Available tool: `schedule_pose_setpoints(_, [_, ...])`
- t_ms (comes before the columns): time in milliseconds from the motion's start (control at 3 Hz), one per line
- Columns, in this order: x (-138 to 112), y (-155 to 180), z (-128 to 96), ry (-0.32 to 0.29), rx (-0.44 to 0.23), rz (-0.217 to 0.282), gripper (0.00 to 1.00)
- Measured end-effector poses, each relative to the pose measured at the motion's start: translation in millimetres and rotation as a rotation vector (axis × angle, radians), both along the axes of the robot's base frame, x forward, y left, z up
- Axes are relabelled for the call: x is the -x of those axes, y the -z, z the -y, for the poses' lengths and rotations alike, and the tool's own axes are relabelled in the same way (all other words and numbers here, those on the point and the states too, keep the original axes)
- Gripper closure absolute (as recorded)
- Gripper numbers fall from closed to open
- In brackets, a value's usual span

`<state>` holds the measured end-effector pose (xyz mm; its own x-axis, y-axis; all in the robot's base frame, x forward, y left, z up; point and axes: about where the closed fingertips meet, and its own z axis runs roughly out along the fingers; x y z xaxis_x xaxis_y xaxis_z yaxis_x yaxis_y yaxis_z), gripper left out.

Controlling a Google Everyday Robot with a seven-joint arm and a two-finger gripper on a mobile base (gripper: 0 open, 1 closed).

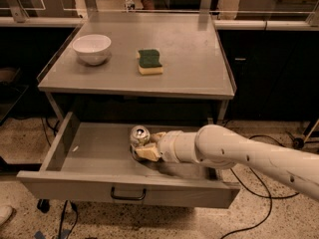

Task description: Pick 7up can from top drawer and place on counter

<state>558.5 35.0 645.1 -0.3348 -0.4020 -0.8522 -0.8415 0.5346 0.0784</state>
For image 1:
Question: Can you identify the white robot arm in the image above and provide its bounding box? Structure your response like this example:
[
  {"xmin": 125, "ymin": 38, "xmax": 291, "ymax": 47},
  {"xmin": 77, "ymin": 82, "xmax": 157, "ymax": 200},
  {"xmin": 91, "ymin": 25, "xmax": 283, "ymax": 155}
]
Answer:
[{"xmin": 130, "ymin": 124, "xmax": 319, "ymax": 200}]

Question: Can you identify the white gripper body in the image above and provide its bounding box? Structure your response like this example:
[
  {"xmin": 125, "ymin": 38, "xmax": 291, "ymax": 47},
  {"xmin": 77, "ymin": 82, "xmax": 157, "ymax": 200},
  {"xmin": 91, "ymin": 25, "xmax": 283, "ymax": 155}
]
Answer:
[{"xmin": 158, "ymin": 130, "xmax": 181, "ymax": 163}]

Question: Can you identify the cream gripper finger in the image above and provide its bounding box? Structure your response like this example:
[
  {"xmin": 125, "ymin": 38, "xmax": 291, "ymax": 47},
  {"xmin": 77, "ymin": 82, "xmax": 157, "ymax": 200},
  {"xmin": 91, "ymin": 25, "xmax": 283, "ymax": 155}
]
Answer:
[
  {"xmin": 150, "ymin": 131, "xmax": 165, "ymax": 142},
  {"xmin": 135, "ymin": 143, "xmax": 160, "ymax": 161}
]

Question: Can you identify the clear plastic water bottle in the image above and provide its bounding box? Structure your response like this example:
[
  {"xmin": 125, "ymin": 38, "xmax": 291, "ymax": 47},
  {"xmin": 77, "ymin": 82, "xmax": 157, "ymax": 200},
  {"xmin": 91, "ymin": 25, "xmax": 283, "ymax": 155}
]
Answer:
[{"xmin": 125, "ymin": 0, "xmax": 136, "ymax": 12}]

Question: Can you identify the open grey metal drawer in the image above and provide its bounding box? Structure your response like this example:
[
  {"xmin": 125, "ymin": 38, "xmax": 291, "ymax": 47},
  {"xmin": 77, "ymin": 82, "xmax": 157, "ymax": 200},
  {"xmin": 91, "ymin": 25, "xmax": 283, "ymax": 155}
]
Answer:
[{"xmin": 17, "ymin": 112, "xmax": 240, "ymax": 208}]

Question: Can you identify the black cable under cabinet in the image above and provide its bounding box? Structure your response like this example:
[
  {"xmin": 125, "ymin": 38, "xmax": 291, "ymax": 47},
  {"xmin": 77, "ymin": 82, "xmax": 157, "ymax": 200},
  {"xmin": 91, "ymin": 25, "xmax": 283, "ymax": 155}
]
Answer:
[{"xmin": 57, "ymin": 200, "xmax": 80, "ymax": 239}]

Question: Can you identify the grey metal counter cabinet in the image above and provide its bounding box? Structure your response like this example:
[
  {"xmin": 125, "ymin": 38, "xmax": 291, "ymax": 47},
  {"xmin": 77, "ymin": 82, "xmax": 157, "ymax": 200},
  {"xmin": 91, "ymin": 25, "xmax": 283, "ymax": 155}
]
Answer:
[{"xmin": 38, "ymin": 12, "xmax": 236, "ymax": 120}]

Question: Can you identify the black floor cable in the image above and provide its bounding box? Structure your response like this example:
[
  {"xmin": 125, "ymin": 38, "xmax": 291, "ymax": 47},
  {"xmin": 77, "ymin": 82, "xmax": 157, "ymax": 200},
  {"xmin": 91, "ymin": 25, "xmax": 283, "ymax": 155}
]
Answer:
[{"xmin": 218, "ymin": 134, "xmax": 300, "ymax": 239}]

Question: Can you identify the black drawer handle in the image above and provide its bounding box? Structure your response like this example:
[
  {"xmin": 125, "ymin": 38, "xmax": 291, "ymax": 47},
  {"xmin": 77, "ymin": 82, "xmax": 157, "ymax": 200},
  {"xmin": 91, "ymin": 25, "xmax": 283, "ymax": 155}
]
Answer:
[{"xmin": 110, "ymin": 187, "xmax": 147, "ymax": 201}]

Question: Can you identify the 7up soda can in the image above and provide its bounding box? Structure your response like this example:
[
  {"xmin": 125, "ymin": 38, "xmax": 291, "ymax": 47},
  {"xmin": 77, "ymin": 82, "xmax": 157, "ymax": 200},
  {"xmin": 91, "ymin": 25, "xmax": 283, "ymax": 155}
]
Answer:
[{"xmin": 130, "ymin": 125, "xmax": 151, "ymax": 161}]

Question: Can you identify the white ceramic bowl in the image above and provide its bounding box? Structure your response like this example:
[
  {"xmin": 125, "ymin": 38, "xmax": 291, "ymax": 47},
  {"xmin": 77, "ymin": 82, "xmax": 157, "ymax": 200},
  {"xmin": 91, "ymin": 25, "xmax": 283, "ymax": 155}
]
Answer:
[{"xmin": 72, "ymin": 34, "xmax": 112, "ymax": 66}]

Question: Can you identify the black cabinet caster wheel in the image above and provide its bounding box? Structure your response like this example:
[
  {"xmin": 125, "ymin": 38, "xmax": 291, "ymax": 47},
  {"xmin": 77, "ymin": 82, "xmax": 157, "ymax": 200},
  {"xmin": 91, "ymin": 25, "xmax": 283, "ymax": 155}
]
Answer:
[{"xmin": 37, "ymin": 199, "xmax": 50, "ymax": 213}]

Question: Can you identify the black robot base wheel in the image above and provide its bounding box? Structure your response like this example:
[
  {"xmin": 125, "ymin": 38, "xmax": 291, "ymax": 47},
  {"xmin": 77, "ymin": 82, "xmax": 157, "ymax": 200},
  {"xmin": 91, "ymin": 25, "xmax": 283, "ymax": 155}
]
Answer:
[{"xmin": 292, "ymin": 137, "xmax": 305, "ymax": 149}]

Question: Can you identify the white shoe tip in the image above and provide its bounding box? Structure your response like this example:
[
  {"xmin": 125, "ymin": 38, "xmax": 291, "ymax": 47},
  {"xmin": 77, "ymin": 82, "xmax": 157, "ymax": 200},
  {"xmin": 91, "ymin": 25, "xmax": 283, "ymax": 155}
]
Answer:
[{"xmin": 0, "ymin": 205, "xmax": 13, "ymax": 226}]

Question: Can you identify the green and yellow sponge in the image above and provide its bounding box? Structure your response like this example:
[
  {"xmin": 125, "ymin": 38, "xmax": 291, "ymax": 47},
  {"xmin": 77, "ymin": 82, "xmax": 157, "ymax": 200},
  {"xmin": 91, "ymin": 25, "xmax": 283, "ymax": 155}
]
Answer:
[{"xmin": 137, "ymin": 49, "xmax": 163, "ymax": 75}]

